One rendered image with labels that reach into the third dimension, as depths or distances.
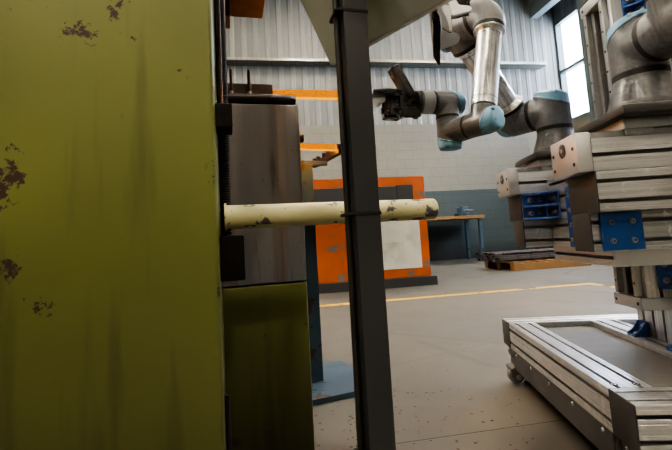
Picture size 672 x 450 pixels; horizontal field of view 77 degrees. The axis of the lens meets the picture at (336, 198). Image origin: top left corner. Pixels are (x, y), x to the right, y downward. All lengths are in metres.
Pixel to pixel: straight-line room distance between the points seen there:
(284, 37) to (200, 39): 8.91
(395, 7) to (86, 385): 0.78
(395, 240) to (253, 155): 3.88
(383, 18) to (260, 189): 0.50
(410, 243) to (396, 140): 4.77
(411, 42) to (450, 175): 3.12
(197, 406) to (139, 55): 0.60
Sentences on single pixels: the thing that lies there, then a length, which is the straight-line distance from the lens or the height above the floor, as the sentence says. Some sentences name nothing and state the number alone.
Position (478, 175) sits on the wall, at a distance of 9.96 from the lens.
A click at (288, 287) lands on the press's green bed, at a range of 1.05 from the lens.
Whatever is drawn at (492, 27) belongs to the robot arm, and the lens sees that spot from 1.48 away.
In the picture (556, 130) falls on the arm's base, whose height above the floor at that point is 0.89.
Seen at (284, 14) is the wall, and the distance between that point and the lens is 9.98.
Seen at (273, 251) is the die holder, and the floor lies 0.55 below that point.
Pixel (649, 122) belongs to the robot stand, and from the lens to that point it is 1.17.
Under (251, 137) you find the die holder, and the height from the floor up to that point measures 0.83.
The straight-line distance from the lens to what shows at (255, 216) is 0.81.
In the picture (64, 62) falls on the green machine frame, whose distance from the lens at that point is 0.86.
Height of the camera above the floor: 0.57
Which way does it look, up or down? 6 degrees up
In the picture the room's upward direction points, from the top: 3 degrees counter-clockwise
